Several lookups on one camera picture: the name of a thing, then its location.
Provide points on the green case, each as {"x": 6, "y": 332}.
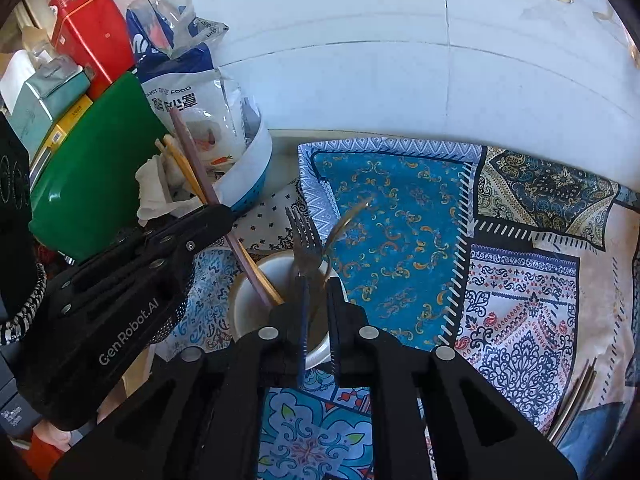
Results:
{"x": 90, "y": 175}

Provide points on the patterned tablecloth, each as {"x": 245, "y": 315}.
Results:
{"x": 400, "y": 240}

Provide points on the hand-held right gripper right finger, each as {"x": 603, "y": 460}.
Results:
{"x": 336, "y": 330}

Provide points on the white blue food bag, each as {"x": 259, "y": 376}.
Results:
{"x": 185, "y": 80}

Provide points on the crumpled tissue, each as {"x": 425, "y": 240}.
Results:
{"x": 160, "y": 195}

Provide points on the metal chopstick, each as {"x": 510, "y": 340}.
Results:
{"x": 570, "y": 400}
{"x": 580, "y": 402}

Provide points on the yellow chopstick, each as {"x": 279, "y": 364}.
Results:
{"x": 186, "y": 170}

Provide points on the yellow flat box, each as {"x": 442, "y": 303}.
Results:
{"x": 65, "y": 120}

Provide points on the white cup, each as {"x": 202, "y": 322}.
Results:
{"x": 241, "y": 310}

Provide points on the red tin box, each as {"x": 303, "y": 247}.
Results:
{"x": 95, "y": 35}

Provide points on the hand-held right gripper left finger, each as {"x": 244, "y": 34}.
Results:
{"x": 301, "y": 325}

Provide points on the person's left hand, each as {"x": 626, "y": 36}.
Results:
{"x": 50, "y": 435}

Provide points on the thin wooden stick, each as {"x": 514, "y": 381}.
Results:
{"x": 168, "y": 157}

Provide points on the purple chopstick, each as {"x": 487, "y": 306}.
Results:
{"x": 193, "y": 152}

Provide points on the white blue bowl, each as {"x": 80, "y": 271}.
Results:
{"x": 250, "y": 175}

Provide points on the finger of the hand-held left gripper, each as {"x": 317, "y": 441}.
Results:
{"x": 210, "y": 227}
{"x": 150, "y": 235}

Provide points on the dark metal fork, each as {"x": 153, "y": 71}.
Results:
{"x": 302, "y": 245}

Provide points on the teal tissue box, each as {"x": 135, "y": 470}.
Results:
{"x": 40, "y": 95}

